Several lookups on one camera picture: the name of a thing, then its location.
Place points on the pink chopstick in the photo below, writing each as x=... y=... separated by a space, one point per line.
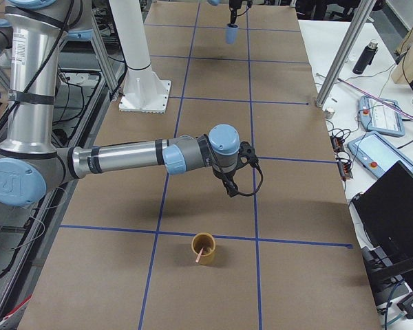
x=199 y=255

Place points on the yellow brown cup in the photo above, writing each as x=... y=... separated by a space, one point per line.
x=206 y=240

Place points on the silver grabber stick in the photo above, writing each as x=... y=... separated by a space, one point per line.
x=378 y=99

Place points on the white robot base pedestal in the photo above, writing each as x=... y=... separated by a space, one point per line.
x=143 y=91

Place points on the black laptop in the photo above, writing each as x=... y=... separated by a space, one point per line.
x=386 y=211

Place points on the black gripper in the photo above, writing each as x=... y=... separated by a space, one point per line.
x=226 y=179
x=233 y=15

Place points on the light blue plastic cup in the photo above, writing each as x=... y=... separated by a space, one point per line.
x=231 y=32

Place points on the black water bottle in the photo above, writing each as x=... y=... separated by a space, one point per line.
x=366 y=57

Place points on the small silver cylinder weight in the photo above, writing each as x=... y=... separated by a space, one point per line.
x=329 y=113

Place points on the aluminium frame post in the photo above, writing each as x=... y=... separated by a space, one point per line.
x=354 y=29

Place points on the blue teach pendant far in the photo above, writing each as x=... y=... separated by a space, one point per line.
x=375 y=116

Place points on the blue teach pendant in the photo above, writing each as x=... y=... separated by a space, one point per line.
x=375 y=116
x=377 y=154

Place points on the blue teach pendant near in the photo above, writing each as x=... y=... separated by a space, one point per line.
x=377 y=154

